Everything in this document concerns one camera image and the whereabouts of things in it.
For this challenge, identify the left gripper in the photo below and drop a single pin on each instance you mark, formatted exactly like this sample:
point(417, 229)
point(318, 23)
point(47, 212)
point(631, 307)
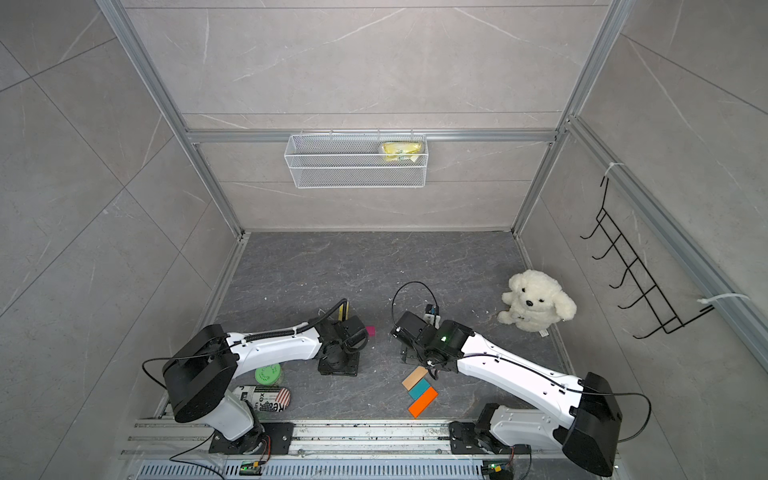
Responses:
point(353, 369)

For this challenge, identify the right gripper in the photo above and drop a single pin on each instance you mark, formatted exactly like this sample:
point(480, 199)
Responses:
point(404, 350)

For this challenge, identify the tan wooden block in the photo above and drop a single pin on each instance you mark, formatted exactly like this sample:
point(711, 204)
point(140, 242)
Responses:
point(414, 377)

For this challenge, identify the yellow block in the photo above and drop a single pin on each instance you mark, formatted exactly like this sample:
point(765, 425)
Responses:
point(343, 311)

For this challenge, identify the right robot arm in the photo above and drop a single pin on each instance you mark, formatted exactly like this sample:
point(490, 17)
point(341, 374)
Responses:
point(579, 416)

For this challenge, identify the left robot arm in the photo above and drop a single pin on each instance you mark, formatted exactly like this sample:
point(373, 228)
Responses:
point(197, 378)

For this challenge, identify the teal block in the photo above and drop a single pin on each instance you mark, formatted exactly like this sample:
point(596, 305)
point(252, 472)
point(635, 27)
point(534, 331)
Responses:
point(419, 389)

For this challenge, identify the orange block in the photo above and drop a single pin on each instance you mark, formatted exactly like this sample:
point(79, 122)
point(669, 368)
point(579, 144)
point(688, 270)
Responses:
point(420, 404)

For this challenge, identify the green lid jar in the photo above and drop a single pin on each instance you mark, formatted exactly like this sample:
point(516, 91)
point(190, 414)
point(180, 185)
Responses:
point(270, 375)

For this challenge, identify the printed can lying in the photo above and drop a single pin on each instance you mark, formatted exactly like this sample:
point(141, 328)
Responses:
point(273, 399)

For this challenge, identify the white plush dog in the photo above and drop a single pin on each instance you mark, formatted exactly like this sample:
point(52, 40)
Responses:
point(535, 301)

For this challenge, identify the yellow item in basket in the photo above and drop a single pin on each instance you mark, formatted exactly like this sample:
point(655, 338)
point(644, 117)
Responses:
point(401, 151)

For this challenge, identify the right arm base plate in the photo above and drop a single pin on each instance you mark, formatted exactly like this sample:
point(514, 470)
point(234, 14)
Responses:
point(466, 438)

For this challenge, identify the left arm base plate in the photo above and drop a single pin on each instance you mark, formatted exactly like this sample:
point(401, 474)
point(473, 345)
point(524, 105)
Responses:
point(271, 437)

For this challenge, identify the white wire basket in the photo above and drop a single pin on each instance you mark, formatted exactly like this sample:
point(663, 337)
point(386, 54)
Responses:
point(337, 161)

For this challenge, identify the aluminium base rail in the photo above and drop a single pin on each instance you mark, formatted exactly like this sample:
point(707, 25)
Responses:
point(329, 449)

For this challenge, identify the black wall hook rack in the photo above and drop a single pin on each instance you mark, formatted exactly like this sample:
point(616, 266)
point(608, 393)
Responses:
point(636, 273)

